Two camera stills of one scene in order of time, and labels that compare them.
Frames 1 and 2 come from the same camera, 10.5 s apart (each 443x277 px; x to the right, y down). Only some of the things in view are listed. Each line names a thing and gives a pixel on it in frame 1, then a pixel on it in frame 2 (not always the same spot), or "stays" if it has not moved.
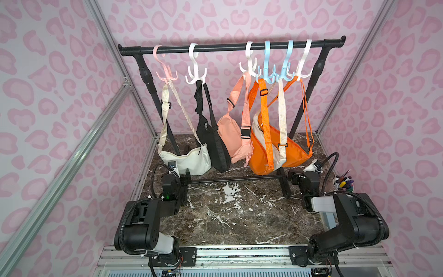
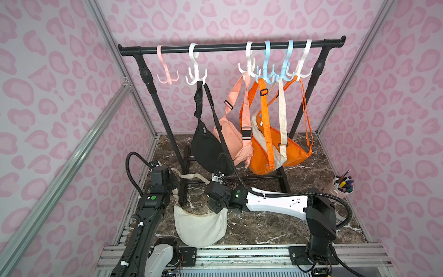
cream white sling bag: [179, 143] to [200, 230]
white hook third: [249, 52] stays
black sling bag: [209, 133] stays
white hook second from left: [193, 55] stays
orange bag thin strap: [306, 107] stays
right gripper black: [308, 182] to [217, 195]
